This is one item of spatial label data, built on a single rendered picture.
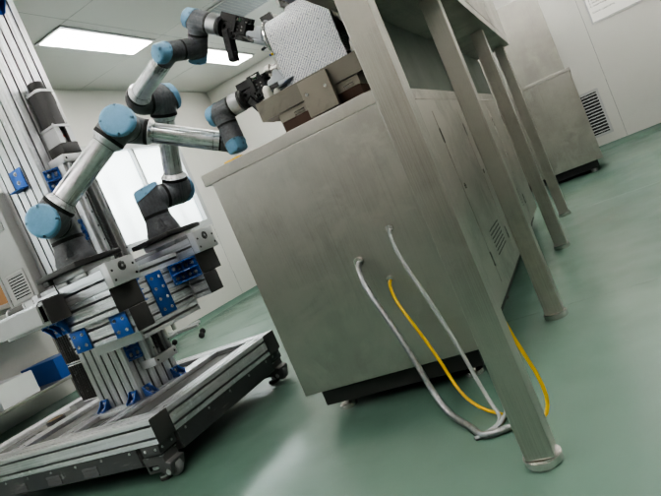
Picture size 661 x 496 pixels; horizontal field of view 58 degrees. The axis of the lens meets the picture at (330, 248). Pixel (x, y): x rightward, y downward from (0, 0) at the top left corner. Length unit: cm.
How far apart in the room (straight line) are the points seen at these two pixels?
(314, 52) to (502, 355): 123
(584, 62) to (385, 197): 589
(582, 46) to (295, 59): 565
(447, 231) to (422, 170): 13
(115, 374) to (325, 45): 155
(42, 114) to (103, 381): 111
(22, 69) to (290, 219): 144
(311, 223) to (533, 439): 91
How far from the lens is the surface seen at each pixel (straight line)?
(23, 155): 268
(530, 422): 128
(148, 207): 270
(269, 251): 191
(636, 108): 748
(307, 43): 208
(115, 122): 219
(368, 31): 119
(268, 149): 185
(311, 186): 180
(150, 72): 241
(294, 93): 187
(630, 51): 749
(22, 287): 280
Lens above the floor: 65
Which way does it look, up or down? 4 degrees down
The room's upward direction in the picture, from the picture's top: 23 degrees counter-clockwise
